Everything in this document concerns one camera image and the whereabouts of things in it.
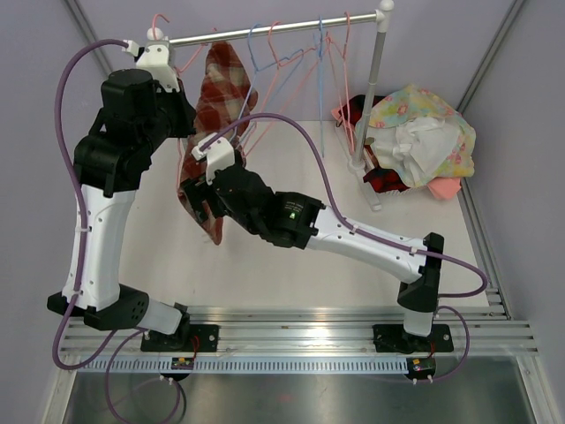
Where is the red white checked skirt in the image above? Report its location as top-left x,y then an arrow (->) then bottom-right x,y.
177,42 -> 259,246

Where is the red black plaid skirt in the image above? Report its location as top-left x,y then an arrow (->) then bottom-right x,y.
332,95 -> 409,193

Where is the pink wire hanger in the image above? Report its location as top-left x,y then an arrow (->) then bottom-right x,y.
246,19 -> 319,155
327,11 -> 356,155
151,13 -> 207,186

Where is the blue wire hanger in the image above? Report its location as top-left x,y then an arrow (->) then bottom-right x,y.
316,16 -> 327,157
237,21 -> 305,118

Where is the pastel floral skirt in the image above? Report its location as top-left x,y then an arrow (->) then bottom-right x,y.
366,84 -> 476,188

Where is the salmon pink skirt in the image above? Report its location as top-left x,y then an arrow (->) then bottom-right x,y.
427,178 -> 461,201

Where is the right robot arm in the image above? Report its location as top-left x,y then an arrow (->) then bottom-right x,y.
180,164 -> 450,353

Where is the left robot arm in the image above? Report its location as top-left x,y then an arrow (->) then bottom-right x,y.
47,69 -> 195,351

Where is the white metal clothes rack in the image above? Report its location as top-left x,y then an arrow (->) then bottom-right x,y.
147,1 -> 395,212

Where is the white plastic basket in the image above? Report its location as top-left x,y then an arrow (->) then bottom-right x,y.
363,156 -> 427,193

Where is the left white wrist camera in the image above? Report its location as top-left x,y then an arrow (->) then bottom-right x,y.
122,38 -> 180,93

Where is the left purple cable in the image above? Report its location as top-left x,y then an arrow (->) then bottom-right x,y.
51,38 -> 186,421

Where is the purple cable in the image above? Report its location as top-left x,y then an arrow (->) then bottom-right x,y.
51,38 -> 186,421
202,112 -> 489,385

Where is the white slotted cable duct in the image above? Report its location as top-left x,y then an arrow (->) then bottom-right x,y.
81,356 -> 408,375

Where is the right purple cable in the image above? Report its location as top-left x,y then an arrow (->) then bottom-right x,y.
202,112 -> 489,385

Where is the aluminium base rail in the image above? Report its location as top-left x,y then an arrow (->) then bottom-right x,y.
56,304 -> 540,357

